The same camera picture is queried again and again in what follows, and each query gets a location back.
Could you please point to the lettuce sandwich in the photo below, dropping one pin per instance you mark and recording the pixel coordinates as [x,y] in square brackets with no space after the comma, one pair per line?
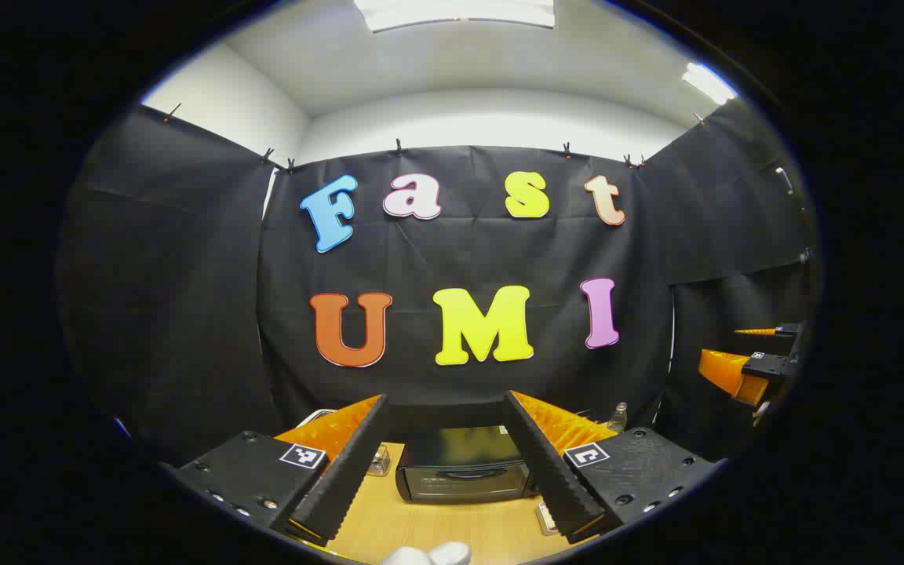
[428,555]

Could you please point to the white divided dish with grains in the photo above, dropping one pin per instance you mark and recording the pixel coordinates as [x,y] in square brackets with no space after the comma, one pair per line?
[548,518]

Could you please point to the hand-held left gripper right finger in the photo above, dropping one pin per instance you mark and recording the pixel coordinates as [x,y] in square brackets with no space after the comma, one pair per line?
[550,471]

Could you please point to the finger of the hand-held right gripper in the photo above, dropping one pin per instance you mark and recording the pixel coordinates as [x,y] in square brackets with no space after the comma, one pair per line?
[766,366]
[786,330]

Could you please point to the black electric oven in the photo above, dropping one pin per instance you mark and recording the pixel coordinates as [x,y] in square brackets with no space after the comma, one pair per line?
[460,467]

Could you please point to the ceiling light panel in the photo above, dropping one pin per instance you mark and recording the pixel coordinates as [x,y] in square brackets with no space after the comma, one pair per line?
[709,82]
[456,12]

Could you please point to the clear plastic water bottle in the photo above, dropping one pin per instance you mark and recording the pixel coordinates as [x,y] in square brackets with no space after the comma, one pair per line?
[618,417]

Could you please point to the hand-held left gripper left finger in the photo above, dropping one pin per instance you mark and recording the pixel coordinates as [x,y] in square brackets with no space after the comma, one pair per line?
[342,471]

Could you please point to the small clear glass jar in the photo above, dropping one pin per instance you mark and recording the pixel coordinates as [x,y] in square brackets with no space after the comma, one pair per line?
[378,460]

